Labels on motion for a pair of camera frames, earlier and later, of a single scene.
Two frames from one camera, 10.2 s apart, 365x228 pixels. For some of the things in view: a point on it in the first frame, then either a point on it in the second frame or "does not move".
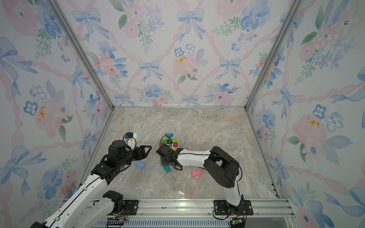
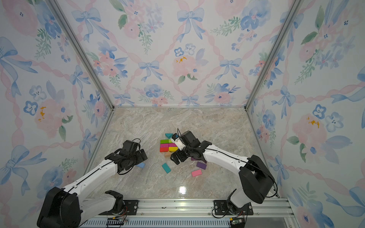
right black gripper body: x=164 y=161 -> x=183 y=154
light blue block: x=139 y=164 does not move
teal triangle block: x=170 y=135 does not move
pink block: x=196 y=173 does not move
